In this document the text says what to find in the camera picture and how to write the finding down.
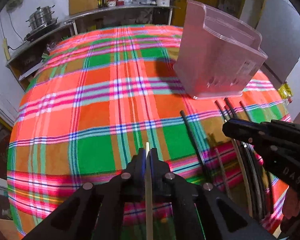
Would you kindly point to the black chopstick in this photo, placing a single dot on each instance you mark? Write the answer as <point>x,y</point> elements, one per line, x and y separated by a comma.
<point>205,171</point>
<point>230,107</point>
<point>245,110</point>
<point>225,113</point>

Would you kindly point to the silver refrigerator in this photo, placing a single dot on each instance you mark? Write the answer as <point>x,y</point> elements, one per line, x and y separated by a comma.
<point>279,26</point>

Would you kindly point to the light wooden chopstick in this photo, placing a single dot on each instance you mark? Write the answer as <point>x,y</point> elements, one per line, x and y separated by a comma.
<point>148,195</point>

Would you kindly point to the green hanging cloth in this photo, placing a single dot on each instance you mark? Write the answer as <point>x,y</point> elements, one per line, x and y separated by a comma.
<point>13,4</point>

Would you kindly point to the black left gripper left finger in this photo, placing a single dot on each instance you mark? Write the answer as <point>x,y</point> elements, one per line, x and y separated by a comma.
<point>96,211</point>

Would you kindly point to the grey patterned chopstick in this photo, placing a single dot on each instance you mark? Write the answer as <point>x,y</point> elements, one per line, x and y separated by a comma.
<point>225,181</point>

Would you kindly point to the person's right hand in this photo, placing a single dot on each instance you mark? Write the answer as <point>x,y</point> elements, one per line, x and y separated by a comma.
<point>291,206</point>

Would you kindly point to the steel kitchen counter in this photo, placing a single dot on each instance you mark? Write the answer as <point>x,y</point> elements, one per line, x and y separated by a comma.
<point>27,58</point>

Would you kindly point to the steel steamer pot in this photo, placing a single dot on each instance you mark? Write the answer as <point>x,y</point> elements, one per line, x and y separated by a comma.
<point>41,16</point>

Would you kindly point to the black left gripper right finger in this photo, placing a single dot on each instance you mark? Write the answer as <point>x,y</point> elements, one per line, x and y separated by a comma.
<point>201,211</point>

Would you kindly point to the plaid tablecloth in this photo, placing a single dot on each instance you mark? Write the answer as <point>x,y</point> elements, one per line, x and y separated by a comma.
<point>99,98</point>

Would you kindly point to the clear pink utensil holder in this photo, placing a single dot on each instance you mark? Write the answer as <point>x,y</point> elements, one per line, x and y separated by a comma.
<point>218,54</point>

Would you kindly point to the gas stove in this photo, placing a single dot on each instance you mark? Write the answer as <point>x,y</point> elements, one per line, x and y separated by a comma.
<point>40,30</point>

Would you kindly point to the red lidded jar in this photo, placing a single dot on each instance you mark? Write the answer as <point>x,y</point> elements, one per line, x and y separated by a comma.
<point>111,3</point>

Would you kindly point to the yellow snack bag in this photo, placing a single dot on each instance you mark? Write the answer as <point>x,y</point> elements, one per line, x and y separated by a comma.
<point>285,92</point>

